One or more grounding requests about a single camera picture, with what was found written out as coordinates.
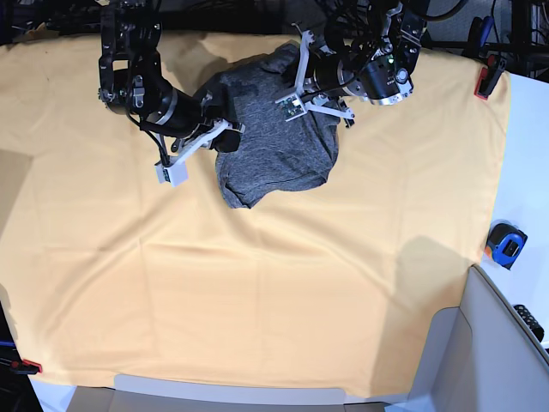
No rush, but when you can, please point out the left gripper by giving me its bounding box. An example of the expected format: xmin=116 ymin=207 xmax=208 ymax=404
xmin=291 ymin=22 xmax=365 ymax=128

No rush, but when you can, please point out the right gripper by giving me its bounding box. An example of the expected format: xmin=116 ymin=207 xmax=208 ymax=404
xmin=145 ymin=88 xmax=244 ymax=155

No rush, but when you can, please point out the grey long-sleeve shirt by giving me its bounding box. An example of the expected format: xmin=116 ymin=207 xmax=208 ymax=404
xmin=194 ymin=43 xmax=340 ymax=209

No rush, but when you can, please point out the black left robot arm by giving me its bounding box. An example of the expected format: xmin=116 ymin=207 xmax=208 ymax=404
xmin=276 ymin=1 xmax=425 ymax=127

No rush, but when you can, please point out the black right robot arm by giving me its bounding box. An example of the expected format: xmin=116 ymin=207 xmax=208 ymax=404
xmin=98 ymin=1 xmax=244 ymax=166

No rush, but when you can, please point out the red black clamp right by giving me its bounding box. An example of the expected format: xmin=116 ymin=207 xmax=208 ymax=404
xmin=474 ymin=55 xmax=507 ymax=100

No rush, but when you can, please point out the red black clamp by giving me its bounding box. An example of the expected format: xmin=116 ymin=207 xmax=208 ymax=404
xmin=474 ymin=55 xmax=507 ymax=100
xmin=8 ymin=360 xmax=42 ymax=375

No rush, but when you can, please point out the yellow table cloth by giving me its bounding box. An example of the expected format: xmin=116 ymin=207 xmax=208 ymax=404
xmin=1 ymin=36 xmax=511 ymax=397

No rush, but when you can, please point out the blue black tape measure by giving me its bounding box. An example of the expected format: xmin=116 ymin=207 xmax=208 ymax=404
xmin=485 ymin=221 xmax=528 ymax=270

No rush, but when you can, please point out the white cardboard box bottom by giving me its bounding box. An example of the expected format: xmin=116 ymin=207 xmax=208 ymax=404
xmin=67 ymin=374 xmax=408 ymax=411

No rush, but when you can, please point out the white cardboard box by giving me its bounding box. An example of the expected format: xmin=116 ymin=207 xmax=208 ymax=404
xmin=67 ymin=374 xmax=408 ymax=411
xmin=404 ymin=265 xmax=548 ymax=411

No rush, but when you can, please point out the red black clamp left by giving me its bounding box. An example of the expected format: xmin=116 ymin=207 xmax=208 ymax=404
xmin=8 ymin=360 xmax=42 ymax=375

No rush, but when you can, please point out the white cardboard box right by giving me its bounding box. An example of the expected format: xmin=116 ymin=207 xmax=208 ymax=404
xmin=404 ymin=265 xmax=548 ymax=411

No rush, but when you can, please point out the black studded remote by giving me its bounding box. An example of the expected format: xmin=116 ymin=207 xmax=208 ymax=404
xmin=513 ymin=304 xmax=545 ymax=342

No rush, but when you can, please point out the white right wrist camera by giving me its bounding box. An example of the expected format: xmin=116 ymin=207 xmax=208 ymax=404
xmin=155 ymin=162 xmax=189 ymax=187

